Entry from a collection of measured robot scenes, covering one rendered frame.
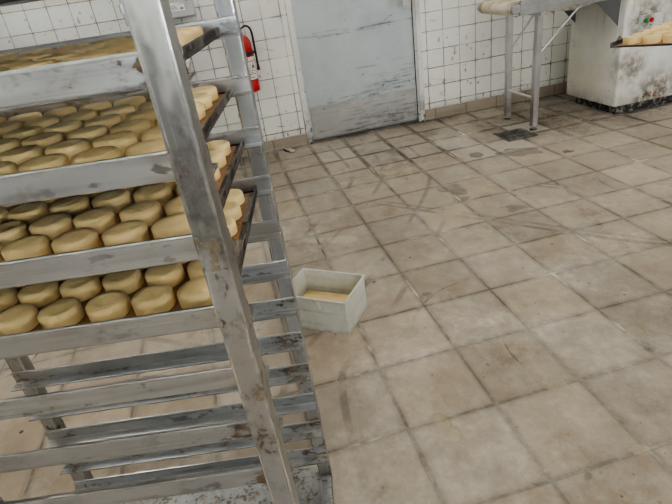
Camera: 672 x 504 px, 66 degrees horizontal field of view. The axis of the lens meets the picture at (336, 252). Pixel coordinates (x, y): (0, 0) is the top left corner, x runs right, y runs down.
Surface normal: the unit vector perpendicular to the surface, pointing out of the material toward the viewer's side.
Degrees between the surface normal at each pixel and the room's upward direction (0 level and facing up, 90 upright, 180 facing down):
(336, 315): 90
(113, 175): 90
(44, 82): 90
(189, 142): 90
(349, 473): 0
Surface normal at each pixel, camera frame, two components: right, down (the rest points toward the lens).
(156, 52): 0.06, 0.47
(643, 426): -0.14, -0.87
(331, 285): -0.40, 0.48
